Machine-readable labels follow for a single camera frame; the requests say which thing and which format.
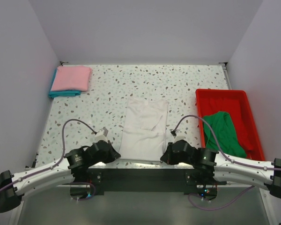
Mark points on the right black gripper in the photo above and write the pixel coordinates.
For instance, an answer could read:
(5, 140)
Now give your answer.
(167, 157)

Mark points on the green t shirt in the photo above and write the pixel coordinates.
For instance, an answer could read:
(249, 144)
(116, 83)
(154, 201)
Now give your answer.
(224, 130)

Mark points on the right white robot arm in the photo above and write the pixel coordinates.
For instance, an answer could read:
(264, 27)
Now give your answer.
(213, 167)

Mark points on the white t shirt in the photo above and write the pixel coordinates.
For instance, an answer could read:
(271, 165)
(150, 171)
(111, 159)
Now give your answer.
(144, 130)

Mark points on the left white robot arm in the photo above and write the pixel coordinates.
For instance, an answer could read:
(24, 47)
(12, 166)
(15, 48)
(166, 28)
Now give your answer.
(14, 188)

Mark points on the red plastic bin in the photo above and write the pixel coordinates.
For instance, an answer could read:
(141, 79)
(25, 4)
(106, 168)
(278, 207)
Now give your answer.
(236, 103)

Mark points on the folded pink t shirt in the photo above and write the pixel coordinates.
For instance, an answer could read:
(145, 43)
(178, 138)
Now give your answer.
(71, 78)

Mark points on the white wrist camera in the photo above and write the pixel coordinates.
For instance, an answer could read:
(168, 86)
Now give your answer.
(101, 135)
(178, 135)

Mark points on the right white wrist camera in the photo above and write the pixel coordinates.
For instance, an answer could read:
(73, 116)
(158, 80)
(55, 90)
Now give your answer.
(178, 135)

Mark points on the folded teal t shirt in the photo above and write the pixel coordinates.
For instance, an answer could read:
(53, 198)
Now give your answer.
(63, 93)

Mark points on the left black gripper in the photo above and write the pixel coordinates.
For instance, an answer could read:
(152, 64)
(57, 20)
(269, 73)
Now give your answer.
(113, 154)

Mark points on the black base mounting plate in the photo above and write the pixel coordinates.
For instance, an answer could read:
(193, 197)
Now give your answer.
(186, 181)

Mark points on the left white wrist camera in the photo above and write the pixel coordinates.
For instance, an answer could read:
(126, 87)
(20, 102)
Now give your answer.
(101, 135)

